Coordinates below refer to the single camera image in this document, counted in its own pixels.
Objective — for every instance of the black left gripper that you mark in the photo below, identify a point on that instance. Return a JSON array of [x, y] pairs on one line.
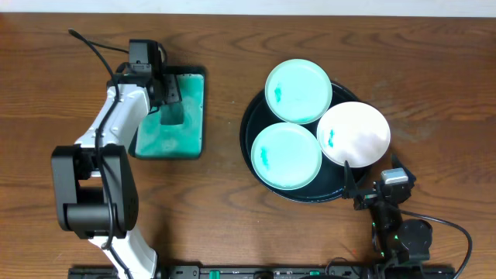
[[170, 91]]

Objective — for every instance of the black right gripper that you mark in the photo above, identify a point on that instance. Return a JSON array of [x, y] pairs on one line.
[[349, 190]]

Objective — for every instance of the green scrubbing sponge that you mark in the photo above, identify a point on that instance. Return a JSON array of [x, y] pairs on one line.
[[172, 114]]

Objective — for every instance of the mint green plate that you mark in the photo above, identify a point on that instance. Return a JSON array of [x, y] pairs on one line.
[[286, 156], [298, 91]]

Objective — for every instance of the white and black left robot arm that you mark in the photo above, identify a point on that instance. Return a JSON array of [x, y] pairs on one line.
[[95, 192]]

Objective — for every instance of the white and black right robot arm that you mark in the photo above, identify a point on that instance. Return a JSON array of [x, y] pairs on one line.
[[404, 243]]

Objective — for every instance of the round black serving tray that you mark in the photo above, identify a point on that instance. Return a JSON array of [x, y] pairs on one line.
[[328, 184]]

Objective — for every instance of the black rectangular soapy water tray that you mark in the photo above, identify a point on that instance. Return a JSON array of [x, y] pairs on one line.
[[153, 141]]

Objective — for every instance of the white plate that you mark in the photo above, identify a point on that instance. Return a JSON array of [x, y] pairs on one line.
[[353, 133]]

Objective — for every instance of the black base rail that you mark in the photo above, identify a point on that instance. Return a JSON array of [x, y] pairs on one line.
[[339, 271]]

